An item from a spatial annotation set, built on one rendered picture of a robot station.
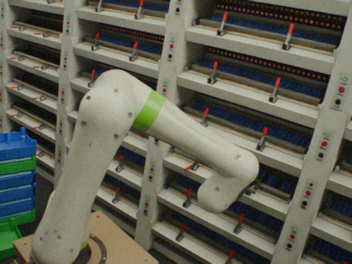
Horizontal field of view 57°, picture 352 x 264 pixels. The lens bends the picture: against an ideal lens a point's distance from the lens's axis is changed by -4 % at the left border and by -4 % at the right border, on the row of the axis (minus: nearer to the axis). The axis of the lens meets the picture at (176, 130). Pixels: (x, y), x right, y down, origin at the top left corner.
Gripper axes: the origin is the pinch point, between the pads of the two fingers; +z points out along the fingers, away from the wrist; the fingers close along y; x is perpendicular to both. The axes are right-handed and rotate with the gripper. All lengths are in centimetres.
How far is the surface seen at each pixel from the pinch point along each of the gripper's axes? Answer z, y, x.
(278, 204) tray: 0.7, 13.2, -6.0
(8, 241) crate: -42, -93, -68
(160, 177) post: 0.7, -42.6, -17.6
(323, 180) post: -4.6, 26.1, 10.9
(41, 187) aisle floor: 1, -128, -62
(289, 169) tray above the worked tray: -3.6, 13.4, 9.8
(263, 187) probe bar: 2.4, 4.9, -2.5
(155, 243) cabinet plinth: 10, -41, -57
